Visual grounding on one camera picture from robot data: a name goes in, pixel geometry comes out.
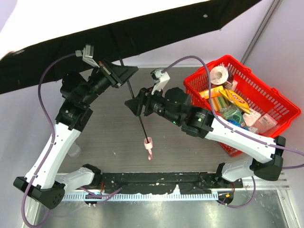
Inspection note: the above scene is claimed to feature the orange snack box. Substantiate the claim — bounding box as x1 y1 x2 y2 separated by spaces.
199 85 224 99

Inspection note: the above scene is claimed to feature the yellow Lays chips bag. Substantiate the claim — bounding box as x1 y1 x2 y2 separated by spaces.
219 89 251 114

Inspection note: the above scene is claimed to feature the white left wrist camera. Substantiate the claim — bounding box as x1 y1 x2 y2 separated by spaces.
75 44 100 68

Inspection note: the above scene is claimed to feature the dark brown jar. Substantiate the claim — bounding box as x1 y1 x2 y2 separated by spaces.
223 71 234 90

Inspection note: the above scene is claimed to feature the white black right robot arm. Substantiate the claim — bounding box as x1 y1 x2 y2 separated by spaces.
124 87 285 182

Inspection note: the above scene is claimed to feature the white slotted cable duct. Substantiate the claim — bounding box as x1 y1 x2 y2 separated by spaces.
62 191 219 202

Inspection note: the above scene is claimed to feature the clear labelled plastic container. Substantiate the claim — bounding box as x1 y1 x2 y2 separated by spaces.
253 114 277 134

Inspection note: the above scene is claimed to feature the yellow green sponge pack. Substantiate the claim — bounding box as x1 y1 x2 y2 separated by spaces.
209 95 229 112

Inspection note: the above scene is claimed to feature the toilet paper roll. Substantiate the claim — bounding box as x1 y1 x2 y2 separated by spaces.
210 66 229 85

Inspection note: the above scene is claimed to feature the red plastic shopping basket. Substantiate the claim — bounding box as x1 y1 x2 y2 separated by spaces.
183 55 302 158

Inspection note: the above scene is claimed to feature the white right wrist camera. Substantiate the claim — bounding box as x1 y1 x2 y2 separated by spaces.
151 68 170 95

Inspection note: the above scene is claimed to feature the pink packaged item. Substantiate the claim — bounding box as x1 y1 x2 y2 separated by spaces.
243 109 261 126

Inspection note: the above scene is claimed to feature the pink and black umbrella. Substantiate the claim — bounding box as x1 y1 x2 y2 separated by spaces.
0 0 264 161

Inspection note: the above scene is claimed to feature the clear plastic water bottle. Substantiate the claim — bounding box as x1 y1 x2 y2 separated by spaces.
67 142 81 157

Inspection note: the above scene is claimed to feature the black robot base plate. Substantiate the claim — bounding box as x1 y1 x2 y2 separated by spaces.
88 172 243 195

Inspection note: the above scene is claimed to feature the green snack packet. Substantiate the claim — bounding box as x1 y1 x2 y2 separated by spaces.
218 105 244 122

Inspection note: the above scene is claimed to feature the blue snack packet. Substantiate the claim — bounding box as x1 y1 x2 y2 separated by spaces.
227 119 249 131

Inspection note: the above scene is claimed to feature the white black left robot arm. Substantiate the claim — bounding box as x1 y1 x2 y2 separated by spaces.
13 60 138 209

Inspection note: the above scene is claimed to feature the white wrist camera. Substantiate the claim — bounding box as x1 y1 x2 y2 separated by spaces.
75 44 100 68
151 68 170 95

